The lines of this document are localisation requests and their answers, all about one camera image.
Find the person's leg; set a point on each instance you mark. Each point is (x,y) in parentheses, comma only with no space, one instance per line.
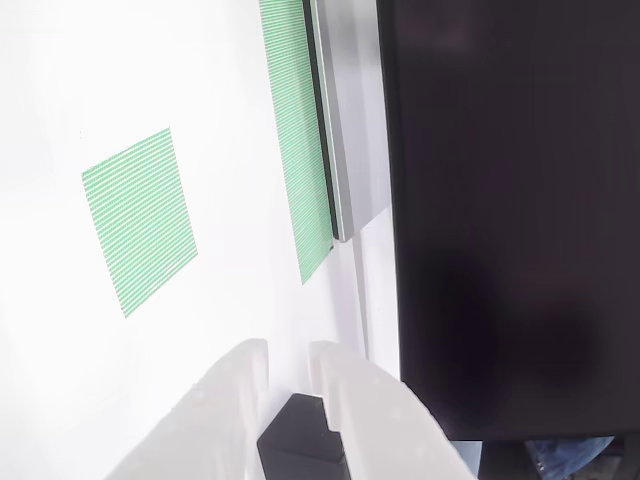
(565,452)

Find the green square marker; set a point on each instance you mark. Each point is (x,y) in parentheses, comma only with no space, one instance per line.
(140,220)

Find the black flat panel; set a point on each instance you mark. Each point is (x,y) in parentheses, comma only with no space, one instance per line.
(500,200)

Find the green striped strip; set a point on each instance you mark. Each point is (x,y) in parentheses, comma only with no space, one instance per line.
(295,125)

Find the grey metal rail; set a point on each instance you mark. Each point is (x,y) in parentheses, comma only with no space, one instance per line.
(332,125)

